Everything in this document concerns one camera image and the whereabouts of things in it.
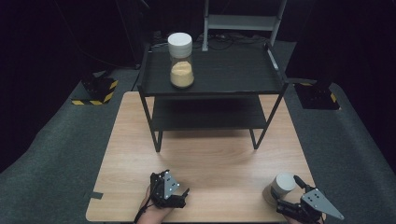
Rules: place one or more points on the black two-tier shelf rack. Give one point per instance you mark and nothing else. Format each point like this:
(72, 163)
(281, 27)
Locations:
(218, 73)

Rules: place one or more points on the white-lidded jar of beige powder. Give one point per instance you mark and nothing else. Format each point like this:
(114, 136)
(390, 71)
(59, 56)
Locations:
(280, 188)

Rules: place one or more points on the black yellow-striped stand base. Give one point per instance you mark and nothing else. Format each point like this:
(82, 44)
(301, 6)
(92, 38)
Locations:
(98, 90)
(316, 97)

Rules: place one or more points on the grey metal stand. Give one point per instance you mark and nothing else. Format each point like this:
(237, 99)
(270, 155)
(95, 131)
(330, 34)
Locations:
(241, 22)

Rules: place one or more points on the person's right hand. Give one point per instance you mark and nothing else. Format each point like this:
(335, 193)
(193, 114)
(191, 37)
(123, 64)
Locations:
(292, 220)

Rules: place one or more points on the white-lidded jar of yellow powder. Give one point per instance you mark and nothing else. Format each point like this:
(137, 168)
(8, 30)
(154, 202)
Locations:
(181, 62)

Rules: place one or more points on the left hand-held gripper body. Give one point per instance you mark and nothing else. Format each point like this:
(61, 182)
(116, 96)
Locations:
(162, 194)

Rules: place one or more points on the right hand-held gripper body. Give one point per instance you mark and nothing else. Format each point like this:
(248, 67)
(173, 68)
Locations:
(311, 205)

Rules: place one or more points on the grey tape strip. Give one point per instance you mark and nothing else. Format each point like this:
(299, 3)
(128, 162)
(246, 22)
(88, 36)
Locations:
(95, 195)

